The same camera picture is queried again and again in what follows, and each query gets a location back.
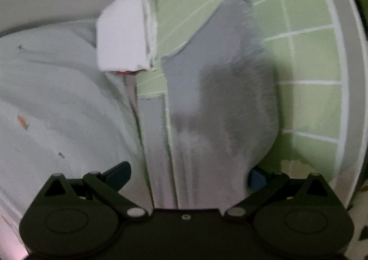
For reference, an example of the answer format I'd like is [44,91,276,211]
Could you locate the grey sweatpants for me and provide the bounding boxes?
[138,0,279,211]

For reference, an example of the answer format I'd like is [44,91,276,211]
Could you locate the light green bedsheet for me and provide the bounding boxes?
[1,20,152,221]

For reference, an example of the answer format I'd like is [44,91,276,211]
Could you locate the red woven basket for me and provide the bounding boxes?
[114,71,132,76]

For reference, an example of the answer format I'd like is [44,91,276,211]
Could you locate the white folded cloth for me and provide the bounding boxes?
[96,0,158,72]

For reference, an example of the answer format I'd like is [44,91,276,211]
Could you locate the green grid cutting mat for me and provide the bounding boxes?
[135,0,350,186]

